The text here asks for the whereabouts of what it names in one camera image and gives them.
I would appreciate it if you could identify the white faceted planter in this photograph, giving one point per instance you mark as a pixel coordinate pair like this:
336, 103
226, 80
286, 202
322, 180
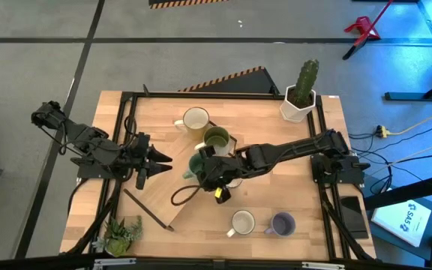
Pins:
293, 111

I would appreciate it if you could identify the black hazard-striped ramp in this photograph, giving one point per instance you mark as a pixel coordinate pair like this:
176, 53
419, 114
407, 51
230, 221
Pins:
186, 3
246, 82

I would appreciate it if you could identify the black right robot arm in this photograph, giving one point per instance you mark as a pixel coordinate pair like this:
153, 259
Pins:
294, 148

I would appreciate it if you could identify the green cactus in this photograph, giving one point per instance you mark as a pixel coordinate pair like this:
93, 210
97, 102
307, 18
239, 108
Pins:
306, 80

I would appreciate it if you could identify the black tablet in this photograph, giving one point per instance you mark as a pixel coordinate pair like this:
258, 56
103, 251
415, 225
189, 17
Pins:
353, 217

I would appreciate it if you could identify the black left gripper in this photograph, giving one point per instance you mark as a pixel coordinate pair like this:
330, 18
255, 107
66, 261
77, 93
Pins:
141, 157

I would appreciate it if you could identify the white printed box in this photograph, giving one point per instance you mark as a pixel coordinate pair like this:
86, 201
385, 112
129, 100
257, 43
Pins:
399, 221

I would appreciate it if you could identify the white mug with green interior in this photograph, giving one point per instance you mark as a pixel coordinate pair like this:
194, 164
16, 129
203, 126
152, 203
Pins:
216, 138

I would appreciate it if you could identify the green succulent plant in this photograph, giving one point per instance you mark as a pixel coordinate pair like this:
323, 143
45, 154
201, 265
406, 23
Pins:
117, 240

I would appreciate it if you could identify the black table frame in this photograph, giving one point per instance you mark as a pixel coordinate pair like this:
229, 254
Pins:
201, 94

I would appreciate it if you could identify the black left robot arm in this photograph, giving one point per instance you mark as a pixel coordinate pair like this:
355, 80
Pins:
88, 142

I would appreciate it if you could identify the silver bracket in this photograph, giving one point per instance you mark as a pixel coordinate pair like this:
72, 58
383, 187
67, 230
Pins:
323, 265
114, 262

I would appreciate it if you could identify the purple mug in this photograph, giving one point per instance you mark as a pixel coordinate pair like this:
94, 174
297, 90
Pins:
283, 224

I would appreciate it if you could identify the red metal stand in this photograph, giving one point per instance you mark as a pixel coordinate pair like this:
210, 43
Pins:
362, 28

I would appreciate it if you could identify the black metal beam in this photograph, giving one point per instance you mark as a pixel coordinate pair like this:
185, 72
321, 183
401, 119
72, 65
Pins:
407, 191

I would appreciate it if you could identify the black metal stand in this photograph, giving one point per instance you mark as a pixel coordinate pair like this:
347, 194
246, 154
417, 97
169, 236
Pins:
407, 96

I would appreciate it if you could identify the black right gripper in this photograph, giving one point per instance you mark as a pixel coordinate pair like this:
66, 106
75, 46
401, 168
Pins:
219, 172

